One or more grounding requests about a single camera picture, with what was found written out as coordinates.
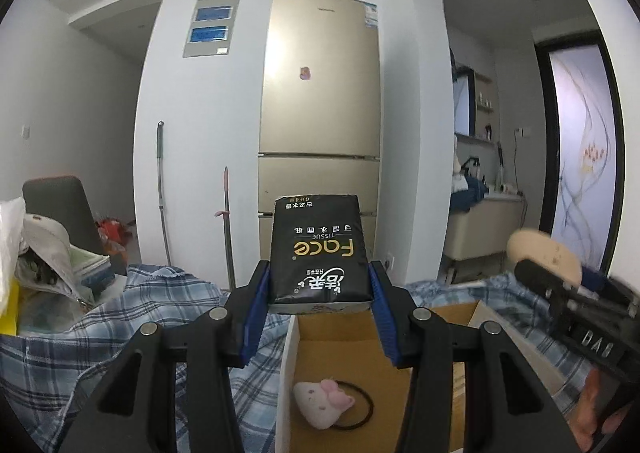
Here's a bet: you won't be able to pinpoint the person's right hand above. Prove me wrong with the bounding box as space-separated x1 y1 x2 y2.
570 367 613 440

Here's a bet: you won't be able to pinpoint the silver mop handle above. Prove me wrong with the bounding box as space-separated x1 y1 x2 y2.
156 121 173 266

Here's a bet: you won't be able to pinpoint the bathroom mirror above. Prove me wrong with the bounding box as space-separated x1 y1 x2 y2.
452 68 476 136

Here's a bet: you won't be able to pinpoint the yellow bag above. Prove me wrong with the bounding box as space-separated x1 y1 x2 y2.
0 280 21 336

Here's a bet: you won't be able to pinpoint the white plastic bag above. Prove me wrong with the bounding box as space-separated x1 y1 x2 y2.
0 197 31 294

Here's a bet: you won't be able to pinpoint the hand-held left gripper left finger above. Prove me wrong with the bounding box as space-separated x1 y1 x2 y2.
57 260 273 453

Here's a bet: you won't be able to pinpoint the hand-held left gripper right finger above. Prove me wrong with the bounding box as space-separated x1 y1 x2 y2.
367 260 576 453

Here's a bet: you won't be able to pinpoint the stack of papers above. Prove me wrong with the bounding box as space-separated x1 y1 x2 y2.
67 243 115 286

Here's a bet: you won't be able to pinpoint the gold refrigerator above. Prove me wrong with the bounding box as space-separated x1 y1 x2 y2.
257 0 382 291

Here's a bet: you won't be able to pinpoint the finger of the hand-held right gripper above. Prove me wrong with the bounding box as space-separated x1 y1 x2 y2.
514 259 581 299
575 268 640 306

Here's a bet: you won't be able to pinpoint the cardboard box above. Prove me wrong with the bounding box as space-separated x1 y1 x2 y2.
274 300 566 453

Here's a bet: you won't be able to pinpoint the black tissue pack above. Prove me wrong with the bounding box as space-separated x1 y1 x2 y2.
268 194 373 316

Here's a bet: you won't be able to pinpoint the beige round case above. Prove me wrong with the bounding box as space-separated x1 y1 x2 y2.
506 228 583 291

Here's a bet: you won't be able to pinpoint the pink-tipped broom handle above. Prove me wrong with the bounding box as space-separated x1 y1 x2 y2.
214 166 237 291

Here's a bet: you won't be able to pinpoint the dark blue cloth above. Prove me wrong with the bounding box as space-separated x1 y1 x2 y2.
450 175 488 211

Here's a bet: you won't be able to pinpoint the white grey bag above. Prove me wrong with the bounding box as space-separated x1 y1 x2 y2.
15 214 96 309

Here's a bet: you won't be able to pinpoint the blue plaid shirt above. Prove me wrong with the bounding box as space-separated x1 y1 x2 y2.
0 263 601 453

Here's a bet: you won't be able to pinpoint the grey wall panel blue screens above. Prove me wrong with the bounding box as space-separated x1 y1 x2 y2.
182 0 241 58

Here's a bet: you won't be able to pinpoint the grey chair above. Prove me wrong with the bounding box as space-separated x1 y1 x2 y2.
22 175 128 276

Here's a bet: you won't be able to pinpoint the red bags on floor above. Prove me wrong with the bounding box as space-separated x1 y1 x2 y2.
95 218 136 259

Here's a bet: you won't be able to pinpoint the beige bathroom vanity cabinet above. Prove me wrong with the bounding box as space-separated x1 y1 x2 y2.
442 193 526 264

